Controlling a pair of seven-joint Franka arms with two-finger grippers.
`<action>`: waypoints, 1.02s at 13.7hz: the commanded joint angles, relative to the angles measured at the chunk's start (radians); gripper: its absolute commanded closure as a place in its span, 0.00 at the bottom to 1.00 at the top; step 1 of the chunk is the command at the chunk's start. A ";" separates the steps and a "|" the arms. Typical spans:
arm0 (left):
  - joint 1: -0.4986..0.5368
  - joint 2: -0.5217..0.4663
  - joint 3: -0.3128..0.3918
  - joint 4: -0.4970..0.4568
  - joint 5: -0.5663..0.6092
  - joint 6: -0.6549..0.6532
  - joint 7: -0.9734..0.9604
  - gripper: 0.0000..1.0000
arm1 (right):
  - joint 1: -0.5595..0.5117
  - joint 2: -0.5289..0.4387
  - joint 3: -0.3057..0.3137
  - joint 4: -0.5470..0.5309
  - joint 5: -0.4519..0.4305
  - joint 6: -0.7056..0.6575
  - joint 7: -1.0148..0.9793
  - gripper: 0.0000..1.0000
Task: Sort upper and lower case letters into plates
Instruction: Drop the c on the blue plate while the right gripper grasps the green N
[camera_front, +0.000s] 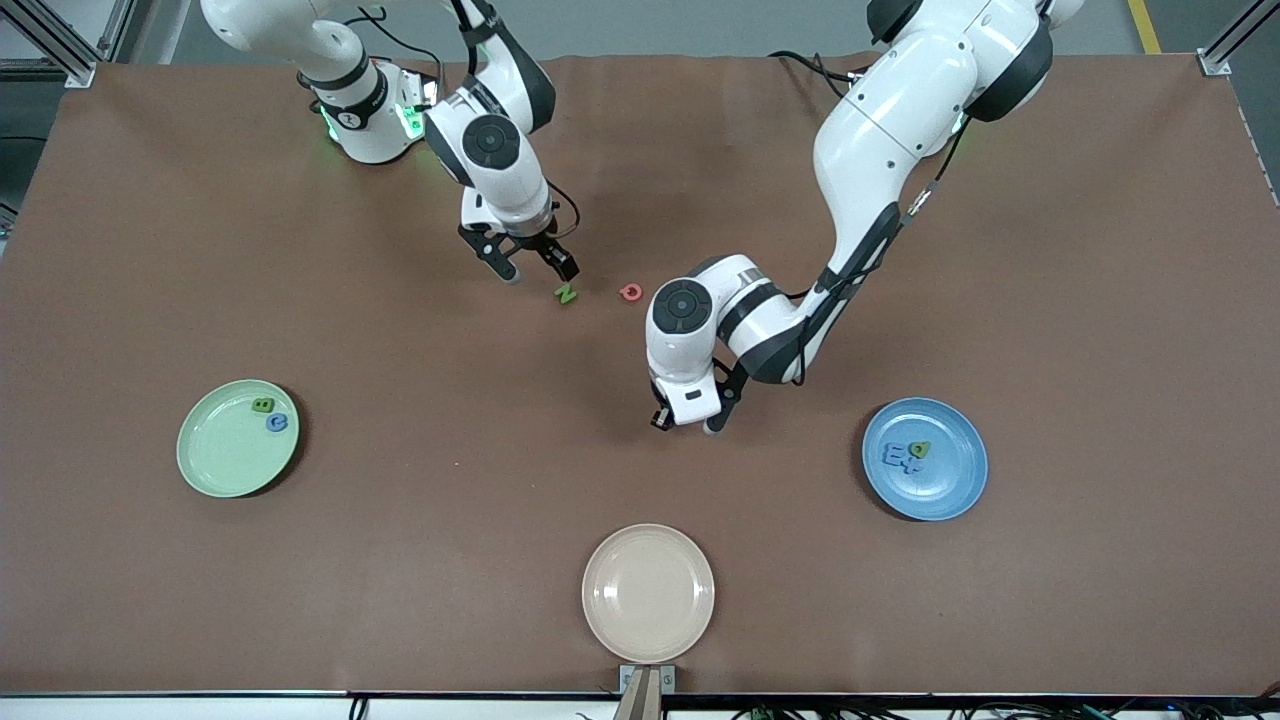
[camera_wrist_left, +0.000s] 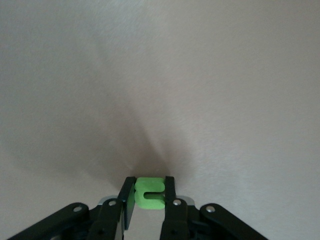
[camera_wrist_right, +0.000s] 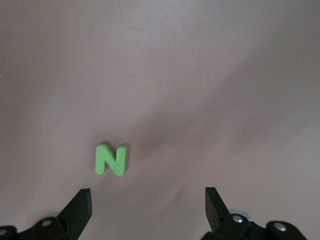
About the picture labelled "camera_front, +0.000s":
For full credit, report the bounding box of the green plate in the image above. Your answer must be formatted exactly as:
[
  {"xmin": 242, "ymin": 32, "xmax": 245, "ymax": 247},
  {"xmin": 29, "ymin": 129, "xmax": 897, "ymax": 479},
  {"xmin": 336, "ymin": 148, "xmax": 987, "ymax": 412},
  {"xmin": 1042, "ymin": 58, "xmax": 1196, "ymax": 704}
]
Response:
[{"xmin": 176, "ymin": 379, "xmax": 301, "ymax": 499}]

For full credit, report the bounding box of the blue plate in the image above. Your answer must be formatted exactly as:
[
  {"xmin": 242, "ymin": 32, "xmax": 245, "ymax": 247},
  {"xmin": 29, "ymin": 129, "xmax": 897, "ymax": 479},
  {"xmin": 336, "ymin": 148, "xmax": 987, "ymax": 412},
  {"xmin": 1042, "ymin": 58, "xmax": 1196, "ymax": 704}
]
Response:
[{"xmin": 862, "ymin": 397, "xmax": 989, "ymax": 522}]

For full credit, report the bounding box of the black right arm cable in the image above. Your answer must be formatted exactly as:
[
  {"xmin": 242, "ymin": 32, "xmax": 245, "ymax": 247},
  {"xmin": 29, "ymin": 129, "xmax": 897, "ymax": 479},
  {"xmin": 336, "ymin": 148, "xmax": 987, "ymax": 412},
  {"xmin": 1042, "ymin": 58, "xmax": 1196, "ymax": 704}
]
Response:
[{"xmin": 340, "ymin": 5, "xmax": 583, "ymax": 241}]

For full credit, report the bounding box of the table edge rail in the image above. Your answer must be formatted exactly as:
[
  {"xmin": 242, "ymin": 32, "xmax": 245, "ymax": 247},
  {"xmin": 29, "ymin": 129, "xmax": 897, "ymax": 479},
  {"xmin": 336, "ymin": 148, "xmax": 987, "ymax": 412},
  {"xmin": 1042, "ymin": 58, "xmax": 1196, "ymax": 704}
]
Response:
[{"xmin": 0, "ymin": 690, "xmax": 1280, "ymax": 720}]

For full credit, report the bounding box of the beige plate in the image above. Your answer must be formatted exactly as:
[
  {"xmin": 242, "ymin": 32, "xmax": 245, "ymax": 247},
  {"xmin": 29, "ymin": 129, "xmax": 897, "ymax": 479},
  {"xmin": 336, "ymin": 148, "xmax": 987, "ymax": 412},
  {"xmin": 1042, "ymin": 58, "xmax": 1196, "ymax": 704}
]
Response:
[{"xmin": 582, "ymin": 523, "xmax": 716, "ymax": 664}]

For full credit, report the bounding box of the brown table cover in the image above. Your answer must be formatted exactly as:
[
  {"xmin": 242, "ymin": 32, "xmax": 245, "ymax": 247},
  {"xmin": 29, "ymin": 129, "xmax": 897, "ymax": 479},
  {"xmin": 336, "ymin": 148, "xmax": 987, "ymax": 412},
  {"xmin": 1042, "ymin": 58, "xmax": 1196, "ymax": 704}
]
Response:
[{"xmin": 0, "ymin": 52, "xmax": 1280, "ymax": 698}]

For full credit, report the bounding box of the black arm base cable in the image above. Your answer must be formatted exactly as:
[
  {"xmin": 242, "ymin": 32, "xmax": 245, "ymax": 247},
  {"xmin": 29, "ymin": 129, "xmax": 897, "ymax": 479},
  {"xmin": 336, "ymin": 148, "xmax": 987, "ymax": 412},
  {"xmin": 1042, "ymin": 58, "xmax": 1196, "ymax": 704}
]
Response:
[{"xmin": 768, "ymin": 50, "xmax": 851, "ymax": 89}]

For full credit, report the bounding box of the metal table edge bracket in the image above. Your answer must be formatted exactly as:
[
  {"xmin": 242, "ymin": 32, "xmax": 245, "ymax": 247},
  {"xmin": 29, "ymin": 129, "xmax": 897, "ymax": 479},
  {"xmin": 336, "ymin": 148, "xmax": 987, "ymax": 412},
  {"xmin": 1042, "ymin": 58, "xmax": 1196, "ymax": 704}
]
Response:
[{"xmin": 619, "ymin": 664, "xmax": 677, "ymax": 720}]

